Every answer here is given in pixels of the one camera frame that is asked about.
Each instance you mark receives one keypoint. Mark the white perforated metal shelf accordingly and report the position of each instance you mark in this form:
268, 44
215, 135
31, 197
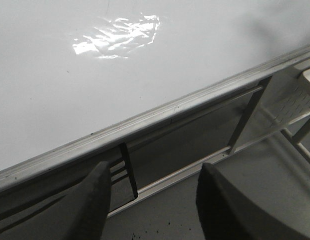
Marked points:
287, 106

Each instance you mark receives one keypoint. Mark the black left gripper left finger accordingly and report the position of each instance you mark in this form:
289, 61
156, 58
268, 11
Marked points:
80, 215

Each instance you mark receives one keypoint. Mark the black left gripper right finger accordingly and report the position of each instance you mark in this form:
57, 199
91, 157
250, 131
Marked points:
225, 213

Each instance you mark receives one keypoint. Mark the grey table frame bar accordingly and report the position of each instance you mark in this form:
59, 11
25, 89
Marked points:
167, 126

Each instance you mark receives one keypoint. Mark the white whiteboard with aluminium frame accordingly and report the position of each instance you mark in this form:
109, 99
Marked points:
78, 74

